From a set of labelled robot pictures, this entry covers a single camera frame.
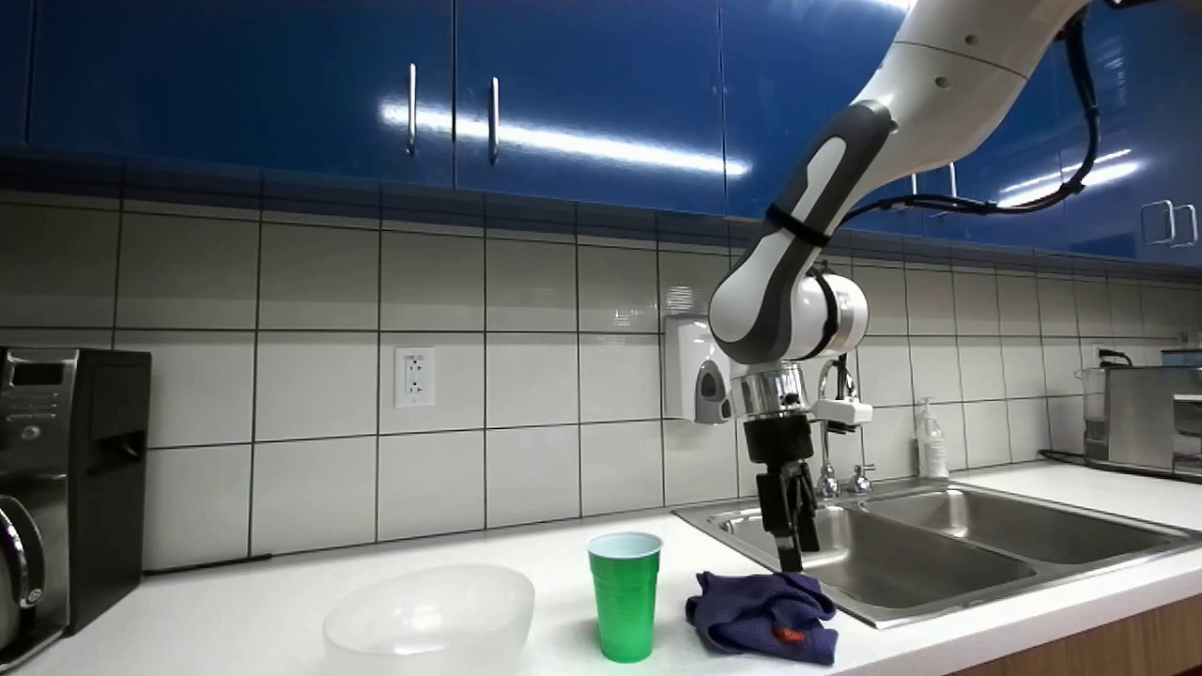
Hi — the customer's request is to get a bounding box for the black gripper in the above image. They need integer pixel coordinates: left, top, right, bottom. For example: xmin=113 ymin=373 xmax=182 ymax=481
xmin=743 ymin=414 xmax=827 ymax=573

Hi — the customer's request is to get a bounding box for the blue waffle-weave cloth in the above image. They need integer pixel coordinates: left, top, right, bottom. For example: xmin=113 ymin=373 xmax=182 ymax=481
xmin=683 ymin=565 xmax=843 ymax=667

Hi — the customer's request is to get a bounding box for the clear plastic bowl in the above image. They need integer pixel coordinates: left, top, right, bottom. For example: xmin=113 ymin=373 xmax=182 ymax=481
xmin=321 ymin=559 xmax=541 ymax=676

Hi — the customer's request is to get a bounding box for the chrome gooseneck faucet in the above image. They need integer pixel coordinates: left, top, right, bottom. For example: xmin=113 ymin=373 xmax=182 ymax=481
xmin=814 ymin=423 xmax=867 ymax=500

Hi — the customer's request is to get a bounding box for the clear pump soap bottle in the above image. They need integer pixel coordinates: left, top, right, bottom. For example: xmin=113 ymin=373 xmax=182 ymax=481
xmin=914 ymin=396 xmax=956 ymax=484

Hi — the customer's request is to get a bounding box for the stainless steel double sink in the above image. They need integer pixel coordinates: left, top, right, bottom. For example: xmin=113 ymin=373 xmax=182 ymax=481
xmin=674 ymin=475 xmax=1202 ymax=633

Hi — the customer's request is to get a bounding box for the green plastic cup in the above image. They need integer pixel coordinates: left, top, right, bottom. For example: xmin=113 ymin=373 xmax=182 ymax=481
xmin=581 ymin=525 xmax=669 ymax=667

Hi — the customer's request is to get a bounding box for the wooden sink front panel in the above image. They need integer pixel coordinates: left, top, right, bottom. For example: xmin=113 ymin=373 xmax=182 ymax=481
xmin=951 ymin=588 xmax=1202 ymax=676

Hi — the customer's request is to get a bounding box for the metal countertop appliance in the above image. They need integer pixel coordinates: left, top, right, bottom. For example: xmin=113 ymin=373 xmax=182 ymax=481
xmin=1082 ymin=344 xmax=1202 ymax=481

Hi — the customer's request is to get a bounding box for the blue upper cabinet door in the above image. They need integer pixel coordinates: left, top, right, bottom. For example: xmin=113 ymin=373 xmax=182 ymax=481
xmin=1054 ymin=0 xmax=1170 ymax=260
xmin=0 ymin=0 xmax=37 ymax=156
xmin=919 ymin=70 xmax=1067 ymax=246
xmin=1158 ymin=0 xmax=1202 ymax=269
xmin=27 ymin=0 xmax=458 ymax=190
xmin=448 ymin=0 xmax=756 ymax=217
xmin=735 ymin=0 xmax=932 ymax=234

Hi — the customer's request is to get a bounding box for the black and steel coffee maker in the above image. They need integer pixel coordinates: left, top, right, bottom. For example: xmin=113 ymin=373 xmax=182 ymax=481
xmin=0 ymin=344 xmax=153 ymax=671

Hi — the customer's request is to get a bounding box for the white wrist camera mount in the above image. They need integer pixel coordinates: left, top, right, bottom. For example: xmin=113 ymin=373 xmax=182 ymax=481
xmin=813 ymin=395 xmax=875 ymax=431

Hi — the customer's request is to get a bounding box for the white wall soap dispenser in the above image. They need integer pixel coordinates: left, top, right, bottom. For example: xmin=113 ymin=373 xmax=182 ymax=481
xmin=663 ymin=314 xmax=735 ymax=426

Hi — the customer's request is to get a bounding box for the white wall outlet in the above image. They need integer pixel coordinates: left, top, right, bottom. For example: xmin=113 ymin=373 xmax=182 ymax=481
xmin=396 ymin=344 xmax=441 ymax=414

